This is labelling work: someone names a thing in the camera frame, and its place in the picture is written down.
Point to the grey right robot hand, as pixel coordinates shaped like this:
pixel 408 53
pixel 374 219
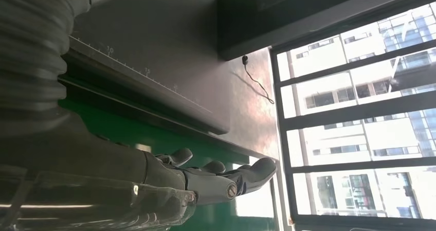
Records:
pixel 102 168

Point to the black weighing platform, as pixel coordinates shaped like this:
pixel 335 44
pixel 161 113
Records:
pixel 153 42

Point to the green conveyor belt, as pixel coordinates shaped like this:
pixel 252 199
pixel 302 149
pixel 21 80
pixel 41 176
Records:
pixel 143 134

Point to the black scanner column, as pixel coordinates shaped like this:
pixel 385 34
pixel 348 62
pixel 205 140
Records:
pixel 306 14

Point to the white building outside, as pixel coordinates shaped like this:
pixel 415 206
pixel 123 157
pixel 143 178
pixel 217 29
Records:
pixel 385 134

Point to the black window frame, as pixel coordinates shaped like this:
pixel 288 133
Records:
pixel 357 112

